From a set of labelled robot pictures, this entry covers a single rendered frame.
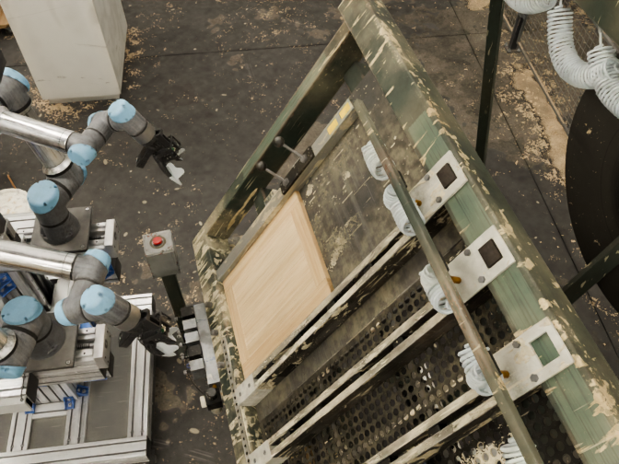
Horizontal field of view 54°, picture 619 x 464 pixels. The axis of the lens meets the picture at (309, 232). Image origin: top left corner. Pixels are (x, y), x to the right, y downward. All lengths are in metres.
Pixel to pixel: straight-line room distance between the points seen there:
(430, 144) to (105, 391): 2.11
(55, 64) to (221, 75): 1.18
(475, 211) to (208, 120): 3.25
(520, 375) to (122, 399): 2.16
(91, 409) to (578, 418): 2.34
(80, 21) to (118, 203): 1.21
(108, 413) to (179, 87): 2.61
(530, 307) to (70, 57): 3.80
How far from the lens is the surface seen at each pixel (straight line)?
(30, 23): 4.47
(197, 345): 2.49
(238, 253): 2.35
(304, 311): 1.98
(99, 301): 1.62
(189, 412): 3.21
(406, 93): 1.67
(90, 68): 4.60
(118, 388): 3.11
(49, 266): 1.79
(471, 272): 1.38
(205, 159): 4.18
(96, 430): 3.06
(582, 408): 1.24
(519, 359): 1.30
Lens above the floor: 2.96
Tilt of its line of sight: 53 degrees down
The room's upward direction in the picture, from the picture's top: 1 degrees clockwise
